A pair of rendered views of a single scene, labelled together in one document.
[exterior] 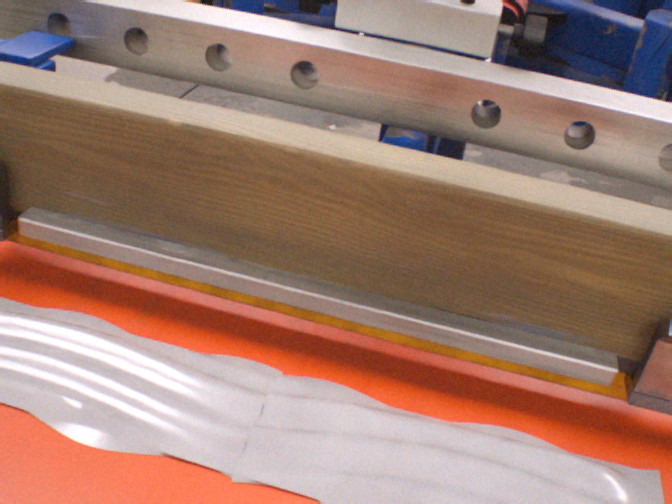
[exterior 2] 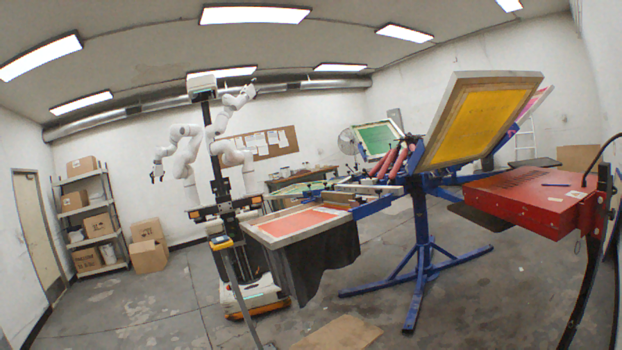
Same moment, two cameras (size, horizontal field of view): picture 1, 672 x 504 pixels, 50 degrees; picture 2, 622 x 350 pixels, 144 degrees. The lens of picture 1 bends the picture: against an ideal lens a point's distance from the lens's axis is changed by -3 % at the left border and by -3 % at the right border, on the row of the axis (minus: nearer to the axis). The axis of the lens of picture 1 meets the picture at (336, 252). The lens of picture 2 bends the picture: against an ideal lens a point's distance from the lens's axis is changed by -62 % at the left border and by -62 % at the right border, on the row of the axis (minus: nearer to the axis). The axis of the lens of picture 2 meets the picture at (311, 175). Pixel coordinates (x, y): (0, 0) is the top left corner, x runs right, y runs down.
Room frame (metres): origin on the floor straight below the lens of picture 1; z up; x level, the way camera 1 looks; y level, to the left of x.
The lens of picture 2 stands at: (-0.84, -1.23, 1.38)
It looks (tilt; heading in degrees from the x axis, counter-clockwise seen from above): 6 degrees down; 52
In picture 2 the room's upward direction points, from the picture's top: 11 degrees counter-clockwise
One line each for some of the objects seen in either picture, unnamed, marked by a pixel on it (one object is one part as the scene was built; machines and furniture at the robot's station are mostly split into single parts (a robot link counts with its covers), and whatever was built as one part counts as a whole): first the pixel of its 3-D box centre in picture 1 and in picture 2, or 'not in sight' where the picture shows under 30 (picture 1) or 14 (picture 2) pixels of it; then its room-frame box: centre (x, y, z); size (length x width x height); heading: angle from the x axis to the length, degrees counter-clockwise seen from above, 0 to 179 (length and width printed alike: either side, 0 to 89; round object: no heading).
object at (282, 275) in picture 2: not in sight; (278, 265); (-0.19, 0.09, 0.74); 0.45 x 0.03 x 0.43; 81
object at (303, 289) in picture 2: not in sight; (330, 260); (0.02, -0.15, 0.74); 0.46 x 0.04 x 0.42; 171
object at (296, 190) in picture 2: not in sight; (322, 178); (0.82, 0.73, 1.05); 1.08 x 0.61 x 0.23; 111
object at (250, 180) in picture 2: not in sight; (250, 182); (-0.03, 0.51, 1.21); 0.16 x 0.13 x 0.15; 70
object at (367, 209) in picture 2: not in sight; (371, 207); (0.30, -0.27, 0.98); 0.30 x 0.05 x 0.07; 171
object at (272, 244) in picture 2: not in sight; (312, 214); (0.10, 0.04, 0.97); 0.79 x 0.58 x 0.04; 171
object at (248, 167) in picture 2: not in sight; (244, 161); (-0.04, 0.50, 1.37); 0.13 x 0.10 x 0.16; 128
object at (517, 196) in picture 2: not in sight; (541, 193); (0.25, -1.23, 1.06); 0.61 x 0.46 x 0.12; 51
